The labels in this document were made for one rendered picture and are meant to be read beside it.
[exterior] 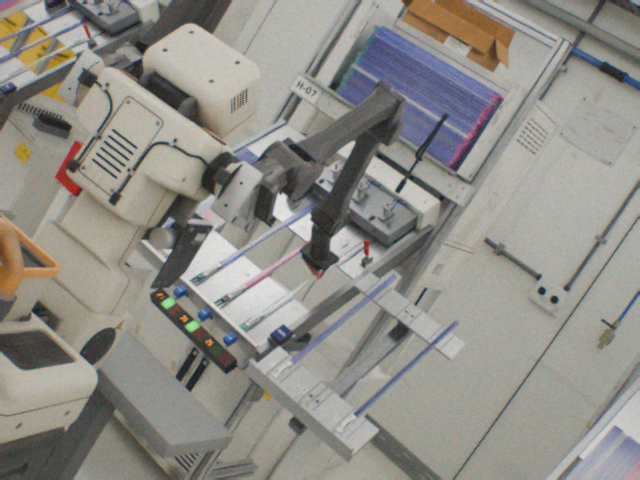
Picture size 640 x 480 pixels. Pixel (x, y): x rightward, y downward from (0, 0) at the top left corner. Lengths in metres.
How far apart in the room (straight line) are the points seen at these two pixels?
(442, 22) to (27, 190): 1.72
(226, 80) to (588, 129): 2.67
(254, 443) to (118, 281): 1.11
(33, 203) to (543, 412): 2.40
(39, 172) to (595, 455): 2.31
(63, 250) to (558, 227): 2.72
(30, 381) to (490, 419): 2.96
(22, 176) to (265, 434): 1.48
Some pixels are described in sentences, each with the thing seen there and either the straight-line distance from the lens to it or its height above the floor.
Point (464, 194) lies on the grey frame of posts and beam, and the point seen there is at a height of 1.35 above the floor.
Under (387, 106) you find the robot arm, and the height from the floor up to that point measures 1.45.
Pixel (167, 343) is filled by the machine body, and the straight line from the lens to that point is 2.88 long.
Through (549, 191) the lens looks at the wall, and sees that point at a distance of 4.06.
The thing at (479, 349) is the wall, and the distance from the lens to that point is 4.08.
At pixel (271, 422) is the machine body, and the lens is 2.65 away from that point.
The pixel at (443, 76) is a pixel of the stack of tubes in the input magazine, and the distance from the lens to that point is 2.67.
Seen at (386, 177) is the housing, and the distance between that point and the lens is 2.66.
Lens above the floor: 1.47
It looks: 10 degrees down
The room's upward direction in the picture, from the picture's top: 33 degrees clockwise
